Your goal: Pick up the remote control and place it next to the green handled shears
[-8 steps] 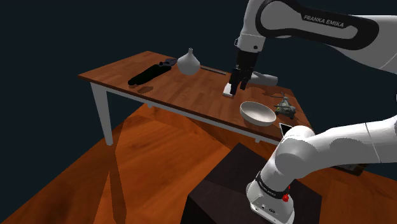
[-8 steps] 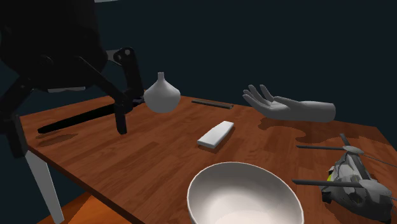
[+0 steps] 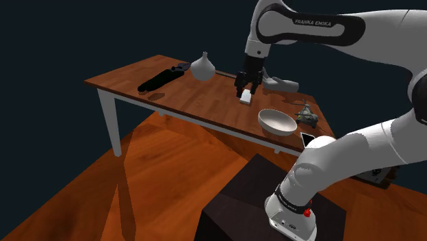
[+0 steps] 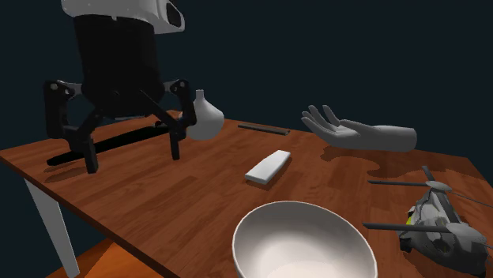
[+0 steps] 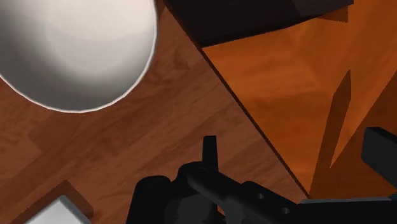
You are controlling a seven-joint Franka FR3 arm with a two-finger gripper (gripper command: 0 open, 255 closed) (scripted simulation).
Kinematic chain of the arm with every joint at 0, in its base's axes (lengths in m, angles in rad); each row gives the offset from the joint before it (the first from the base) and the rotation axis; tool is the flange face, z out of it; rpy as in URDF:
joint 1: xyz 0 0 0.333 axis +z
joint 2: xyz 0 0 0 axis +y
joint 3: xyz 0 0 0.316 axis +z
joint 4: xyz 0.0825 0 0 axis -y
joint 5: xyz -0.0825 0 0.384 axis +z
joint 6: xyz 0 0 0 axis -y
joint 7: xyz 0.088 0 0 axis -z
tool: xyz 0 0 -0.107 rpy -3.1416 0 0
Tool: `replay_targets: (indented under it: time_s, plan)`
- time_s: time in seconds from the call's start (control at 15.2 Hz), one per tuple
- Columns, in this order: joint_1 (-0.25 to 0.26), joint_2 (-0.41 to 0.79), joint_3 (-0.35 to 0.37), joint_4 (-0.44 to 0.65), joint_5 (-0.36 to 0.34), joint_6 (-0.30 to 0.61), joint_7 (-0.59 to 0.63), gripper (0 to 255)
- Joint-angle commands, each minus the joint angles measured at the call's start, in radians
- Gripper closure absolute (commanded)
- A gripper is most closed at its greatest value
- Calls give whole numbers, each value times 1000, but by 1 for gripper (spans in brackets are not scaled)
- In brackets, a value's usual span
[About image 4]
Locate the grey hand model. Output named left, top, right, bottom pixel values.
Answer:
left=300, top=103, right=418, bottom=152

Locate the long black stick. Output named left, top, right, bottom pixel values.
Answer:
left=46, top=122, right=173, bottom=167

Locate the white flat block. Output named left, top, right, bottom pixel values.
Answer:
left=244, top=149, right=292, bottom=185

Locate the thin dark pencil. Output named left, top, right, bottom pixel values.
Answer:
left=237, top=123, right=291, bottom=137

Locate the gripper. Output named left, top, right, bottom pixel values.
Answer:
left=43, top=14, right=198, bottom=175

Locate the wooden table with white legs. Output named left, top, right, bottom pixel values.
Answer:
left=0, top=109, right=493, bottom=278

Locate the grey toy helicopter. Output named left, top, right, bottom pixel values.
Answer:
left=362, top=165, right=493, bottom=277

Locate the white bowl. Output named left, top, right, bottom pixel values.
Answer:
left=231, top=200, right=378, bottom=278

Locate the white round vase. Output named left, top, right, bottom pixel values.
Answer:
left=186, top=88, right=225, bottom=141

